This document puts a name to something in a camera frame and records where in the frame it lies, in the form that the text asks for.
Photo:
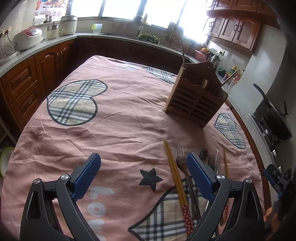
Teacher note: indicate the wooden upper cabinets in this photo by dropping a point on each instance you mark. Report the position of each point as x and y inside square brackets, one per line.
[235, 27]

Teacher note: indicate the person's right hand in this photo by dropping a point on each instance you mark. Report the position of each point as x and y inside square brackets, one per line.
[269, 215]

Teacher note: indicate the yellow bottle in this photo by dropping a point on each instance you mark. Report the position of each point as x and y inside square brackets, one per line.
[146, 18]

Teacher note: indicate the silver fork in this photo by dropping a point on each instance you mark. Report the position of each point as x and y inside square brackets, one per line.
[180, 162]
[212, 162]

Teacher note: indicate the wooden lower cabinets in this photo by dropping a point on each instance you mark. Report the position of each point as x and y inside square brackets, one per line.
[25, 81]

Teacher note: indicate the wooden spoon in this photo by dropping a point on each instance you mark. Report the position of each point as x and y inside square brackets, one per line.
[204, 83]

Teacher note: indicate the yellow-capped oil bottle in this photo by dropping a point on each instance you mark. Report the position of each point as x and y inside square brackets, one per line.
[233, 69]

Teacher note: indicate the steel electric kettle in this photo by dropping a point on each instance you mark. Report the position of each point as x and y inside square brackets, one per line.
[214, 60]

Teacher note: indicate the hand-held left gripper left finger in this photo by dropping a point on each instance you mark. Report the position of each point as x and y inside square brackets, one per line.
[86, 178]

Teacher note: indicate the white pink rice cooker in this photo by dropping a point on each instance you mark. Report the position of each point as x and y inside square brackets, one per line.
[27, 39]

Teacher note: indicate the wooden utensil holder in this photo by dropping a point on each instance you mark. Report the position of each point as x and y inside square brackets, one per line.
[194, 102]

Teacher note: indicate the red-labelled sauce bottle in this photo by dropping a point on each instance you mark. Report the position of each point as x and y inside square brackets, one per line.
[239, 76]

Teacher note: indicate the yellow bowl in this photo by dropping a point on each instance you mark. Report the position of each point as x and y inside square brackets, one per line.
[204, 49]

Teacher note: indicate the black wok with lid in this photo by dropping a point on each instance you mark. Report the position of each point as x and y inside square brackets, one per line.
[275, 115]

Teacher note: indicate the fruit wall poster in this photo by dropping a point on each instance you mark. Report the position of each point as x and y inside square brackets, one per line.
[52, 5]

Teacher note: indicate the pink printed tablecloth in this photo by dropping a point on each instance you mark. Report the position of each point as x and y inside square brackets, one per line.
[115, 129]

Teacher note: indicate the silver spoon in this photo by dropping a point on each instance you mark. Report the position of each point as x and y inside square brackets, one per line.
[204, 154]

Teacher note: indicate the group of small spice jars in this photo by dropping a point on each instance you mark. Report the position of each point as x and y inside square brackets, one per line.
[229, 80]

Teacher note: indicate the small white electric pot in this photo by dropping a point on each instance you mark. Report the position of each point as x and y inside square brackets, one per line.
[53, 31]

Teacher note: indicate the metal dish rack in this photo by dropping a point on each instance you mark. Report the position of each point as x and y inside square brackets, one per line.
[174, 34]

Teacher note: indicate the pink plastic basin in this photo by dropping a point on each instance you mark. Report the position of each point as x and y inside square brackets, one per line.
[200, 56]

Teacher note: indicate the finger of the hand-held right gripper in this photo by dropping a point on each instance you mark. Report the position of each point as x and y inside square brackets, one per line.
[274, 175]

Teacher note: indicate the large white cooking pot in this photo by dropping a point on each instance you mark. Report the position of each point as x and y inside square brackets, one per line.
[69, 25]

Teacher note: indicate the white wall socket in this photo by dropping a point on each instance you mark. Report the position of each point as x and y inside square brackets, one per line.
[221, 52]
[5, 30]

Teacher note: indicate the dark lower cabinets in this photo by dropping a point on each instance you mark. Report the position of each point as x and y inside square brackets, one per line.
[115, 47]

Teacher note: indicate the silver kitchen faucet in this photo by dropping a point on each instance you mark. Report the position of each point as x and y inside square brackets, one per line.
[141, 22]

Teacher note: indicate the slim silver utensil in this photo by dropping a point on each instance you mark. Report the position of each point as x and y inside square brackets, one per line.
[217, 160]

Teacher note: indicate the green mug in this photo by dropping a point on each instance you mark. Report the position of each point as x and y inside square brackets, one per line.
[221, 71]

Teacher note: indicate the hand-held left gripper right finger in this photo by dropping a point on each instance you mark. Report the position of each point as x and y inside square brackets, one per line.
[200, 176]

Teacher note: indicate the wooden chopstick red floral end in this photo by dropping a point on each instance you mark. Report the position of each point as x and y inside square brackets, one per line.
[189, 215]
[185, 222]
[225, 166]

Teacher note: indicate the white green plastic basin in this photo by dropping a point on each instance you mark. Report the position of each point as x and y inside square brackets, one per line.
[5, 160]

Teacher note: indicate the wooden cabinets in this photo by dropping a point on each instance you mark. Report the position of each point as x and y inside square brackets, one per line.
[235, 27]
[25, 81]

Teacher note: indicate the leafy green vegetables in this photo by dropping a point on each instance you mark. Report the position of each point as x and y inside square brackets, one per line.
[149, 39]

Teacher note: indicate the kitchen window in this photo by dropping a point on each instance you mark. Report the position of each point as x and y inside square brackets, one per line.
[120, 8]

